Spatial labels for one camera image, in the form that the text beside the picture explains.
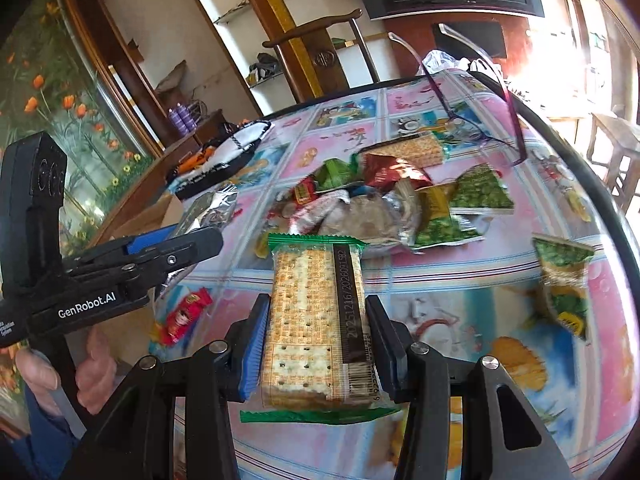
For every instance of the purple bottle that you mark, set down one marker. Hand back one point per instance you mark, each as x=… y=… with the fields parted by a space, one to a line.
x=177 y=121
x=189 y=114

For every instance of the white plastic bag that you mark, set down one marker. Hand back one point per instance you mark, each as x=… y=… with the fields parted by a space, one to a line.
x=437 y=60

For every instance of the wooden side cabinet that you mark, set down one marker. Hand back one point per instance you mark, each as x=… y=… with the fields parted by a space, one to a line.
x=148 y=189

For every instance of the red candy bar packet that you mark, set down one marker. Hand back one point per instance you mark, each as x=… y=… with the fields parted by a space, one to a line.
x=305 y=191

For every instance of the far cracker pack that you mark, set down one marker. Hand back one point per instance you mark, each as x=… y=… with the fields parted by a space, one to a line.
x=421 y=150

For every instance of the silver foil snack bag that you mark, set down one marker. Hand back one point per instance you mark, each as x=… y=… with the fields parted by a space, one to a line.
x=213 y=208

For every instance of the purple bottle right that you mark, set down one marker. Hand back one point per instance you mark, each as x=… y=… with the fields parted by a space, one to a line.
x=189 y=114

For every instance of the person's left hand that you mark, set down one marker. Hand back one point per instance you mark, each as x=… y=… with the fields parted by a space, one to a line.
x=95 y=375

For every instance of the small red packet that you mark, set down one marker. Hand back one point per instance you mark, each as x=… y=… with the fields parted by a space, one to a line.
x=182 y=319

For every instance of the green wrapped snack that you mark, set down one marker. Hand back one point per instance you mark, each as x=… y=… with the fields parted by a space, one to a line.
x=336 y=173

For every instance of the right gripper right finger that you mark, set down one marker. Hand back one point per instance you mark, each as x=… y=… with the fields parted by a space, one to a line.
x=502 y=435

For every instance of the dark red snack packet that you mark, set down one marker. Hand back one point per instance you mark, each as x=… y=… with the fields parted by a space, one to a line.
x=384 y=171

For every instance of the wooden chair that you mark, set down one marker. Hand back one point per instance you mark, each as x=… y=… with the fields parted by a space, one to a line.
x=325 y=74

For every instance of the white wall shelf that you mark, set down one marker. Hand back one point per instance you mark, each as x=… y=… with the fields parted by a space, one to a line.
x=240 y=31

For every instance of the green seaweed snack packet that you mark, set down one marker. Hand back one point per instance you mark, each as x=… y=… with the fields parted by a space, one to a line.
x=479 y=190

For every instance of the purple bottle left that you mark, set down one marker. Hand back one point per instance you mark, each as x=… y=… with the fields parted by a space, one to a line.
x=177 y=121

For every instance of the black white orange bag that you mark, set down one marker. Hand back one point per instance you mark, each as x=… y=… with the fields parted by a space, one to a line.
x=219 y=163

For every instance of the blue sleeve forearm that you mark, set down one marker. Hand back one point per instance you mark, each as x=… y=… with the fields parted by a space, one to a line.
x=44 y=453

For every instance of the white red snack packet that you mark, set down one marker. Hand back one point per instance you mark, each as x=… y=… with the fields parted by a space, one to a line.
x=307 y=218

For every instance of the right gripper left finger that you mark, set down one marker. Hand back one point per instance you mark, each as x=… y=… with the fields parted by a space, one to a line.
x=133 y=435

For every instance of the yellow green pea snack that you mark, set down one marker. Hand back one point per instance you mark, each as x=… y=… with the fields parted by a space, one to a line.
x=439 y=226

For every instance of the green pea snack right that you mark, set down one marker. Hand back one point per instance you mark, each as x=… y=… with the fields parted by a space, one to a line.
x=564 y=281

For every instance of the small wooden stool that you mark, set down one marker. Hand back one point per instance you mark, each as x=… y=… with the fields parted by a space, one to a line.
x=622 y=178

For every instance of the green-sealed cracker pack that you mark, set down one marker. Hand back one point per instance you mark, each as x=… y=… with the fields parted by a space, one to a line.
x=317 y=359

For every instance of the floral plastic tablecloth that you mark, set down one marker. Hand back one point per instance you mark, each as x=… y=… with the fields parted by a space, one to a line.
x=470 y=300

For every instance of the shoes on shelf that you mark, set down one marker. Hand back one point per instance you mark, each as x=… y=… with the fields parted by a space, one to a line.
x=265 y=67

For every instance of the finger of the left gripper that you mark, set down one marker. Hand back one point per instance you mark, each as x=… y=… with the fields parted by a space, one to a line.
x=124 y=246
x=101 y=280

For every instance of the cardboard box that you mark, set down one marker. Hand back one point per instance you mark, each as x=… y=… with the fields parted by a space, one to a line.
x=129 y=333

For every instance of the flower wall painting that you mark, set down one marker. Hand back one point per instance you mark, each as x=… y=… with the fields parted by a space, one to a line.
x=48 y=85

